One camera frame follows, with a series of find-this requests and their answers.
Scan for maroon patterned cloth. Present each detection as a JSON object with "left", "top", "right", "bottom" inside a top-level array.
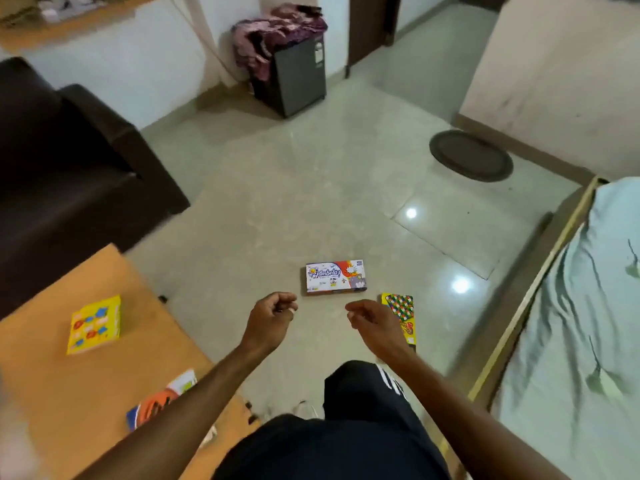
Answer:
[{"left": 231, "top": 3, "right": 329, "bottom": 80}]

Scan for yellow checkered game box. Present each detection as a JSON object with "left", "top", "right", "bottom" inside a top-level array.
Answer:
[{"left": 381, "top": 293, "right": 417, "bottom": 351}]

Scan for light blue bed sheet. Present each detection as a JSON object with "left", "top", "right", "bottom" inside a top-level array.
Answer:
[{"left": 491, "top": 177, "right": 640, "bottom": 480}]

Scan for person's right hand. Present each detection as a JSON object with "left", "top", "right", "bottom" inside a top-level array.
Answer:
[{"left": 344, "top": 299, "right": 412, "bottom": 364}]

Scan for person's black shorts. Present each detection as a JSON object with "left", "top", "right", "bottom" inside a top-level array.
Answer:
[{"left": 212, "top": 360, "right": 452, "bottom": 480}]

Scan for wooden low table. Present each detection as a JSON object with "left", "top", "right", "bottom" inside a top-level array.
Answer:
[{"left": 0, "top": 244, "right": 262, "bottom": 480}]

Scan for wooden wall shelf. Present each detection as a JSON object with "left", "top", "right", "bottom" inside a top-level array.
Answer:
[{"left": 0, "top": 0, "right": 163, "bottom": 54}]

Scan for person's left hand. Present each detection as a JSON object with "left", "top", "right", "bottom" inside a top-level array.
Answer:
[{"left": 241, "top": 292, "right": 299, "bottom": 356}]

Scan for orange and blue game box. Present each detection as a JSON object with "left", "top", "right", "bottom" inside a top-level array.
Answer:
[{"left": 125, "top": 369, "right": 198, "bottom": 433}]

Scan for white and blue game box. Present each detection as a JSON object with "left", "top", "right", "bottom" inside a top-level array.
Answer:
[{"left": 305, "top": 260, "right": 367, "bottom": 296}]

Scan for white cable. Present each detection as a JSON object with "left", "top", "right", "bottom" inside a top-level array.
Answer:
[{"left": 167, "top": 0, "right": 251, "bottom": 85}]

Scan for person's right forearm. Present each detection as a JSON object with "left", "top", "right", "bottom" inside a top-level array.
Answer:
[{"left": 377, "top": 347, "right": 571, "bottom": 480}]

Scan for wooden bed frame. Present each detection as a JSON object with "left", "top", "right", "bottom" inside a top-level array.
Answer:
[{"left": 467, "top": 176, "right": 608, "bottom": 403}]

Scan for dark brown sofa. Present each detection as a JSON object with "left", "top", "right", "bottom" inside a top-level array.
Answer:
[{"left": 0, "top": 57, "right": 191, "bottom": 320}]

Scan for yellow card game box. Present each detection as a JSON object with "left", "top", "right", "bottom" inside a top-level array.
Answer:
[{"left": 66, "top": 295, "right": 122, "bottom": 356}]

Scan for dark brown door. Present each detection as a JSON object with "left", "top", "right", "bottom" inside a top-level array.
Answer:
[{"left": 346, "top": 0, "right": 402, "bottom": 69}]

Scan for person's left forearm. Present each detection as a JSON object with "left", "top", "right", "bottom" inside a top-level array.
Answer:
[{"left": 75, "top": 343, "right": 272, "bottom": 480}]

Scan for dark grey mini fridge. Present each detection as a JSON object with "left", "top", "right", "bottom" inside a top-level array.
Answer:
[{"left": 248, "top": 32, "right": 328, "bottom": 119}]

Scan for dark oval floor mat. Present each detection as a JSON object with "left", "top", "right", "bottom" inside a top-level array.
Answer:
[{"left": 429, "top": 130, "right": 514, "bottom": 183}]

